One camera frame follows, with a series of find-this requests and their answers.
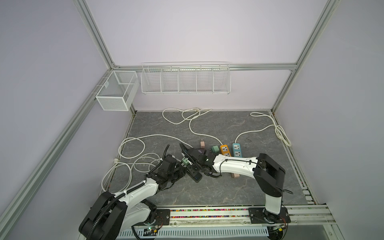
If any black power strip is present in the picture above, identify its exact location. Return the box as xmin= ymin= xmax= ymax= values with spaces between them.
xmin=186 ymin=166 xmax=203 ymax=183

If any orange power strip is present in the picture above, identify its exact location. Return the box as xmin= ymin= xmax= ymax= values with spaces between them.
xmin=220 ymin=145 xmax=232 ymax=157

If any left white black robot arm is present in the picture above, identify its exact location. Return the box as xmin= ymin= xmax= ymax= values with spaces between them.
xmin=79 ymin=145 xmax=185 ymax=240

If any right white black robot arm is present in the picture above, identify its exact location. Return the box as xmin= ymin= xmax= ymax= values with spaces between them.
xmin=180 ymin=144 xmax=292 ymax=225

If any small white mesh basket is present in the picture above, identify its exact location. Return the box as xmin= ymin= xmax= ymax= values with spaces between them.
xmin=96 ymin=71 xmax=140 ymax=112

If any white cable of purple strip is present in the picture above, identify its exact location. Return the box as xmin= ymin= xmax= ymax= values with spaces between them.
xmin=117 ymin=134 xmax=194 ymax=160

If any white cable of orange strip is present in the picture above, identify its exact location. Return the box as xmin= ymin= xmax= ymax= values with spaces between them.
xmin=161 ymin=107 xmax=223 ymax=146

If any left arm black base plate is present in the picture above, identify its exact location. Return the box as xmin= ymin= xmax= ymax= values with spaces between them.
xmin=129 ymin=209 xmax=171 ymax=226

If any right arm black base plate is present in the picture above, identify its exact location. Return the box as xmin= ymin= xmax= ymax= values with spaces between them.
xmin=248 ymin=207 xmax=291 ymax=225

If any white cable of teal strip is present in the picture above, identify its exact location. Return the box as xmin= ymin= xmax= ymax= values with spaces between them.
xmin=234 ymin=111 xmax=292 ymax=148

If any long white wire basket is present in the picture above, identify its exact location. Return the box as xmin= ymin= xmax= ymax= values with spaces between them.
xmin=141 ymin=62 xmax=232 ymax=95

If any aluminium mounting rail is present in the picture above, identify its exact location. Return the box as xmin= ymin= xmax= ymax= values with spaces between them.
xmin=157 ymin=205 xmax=336 ymax=229

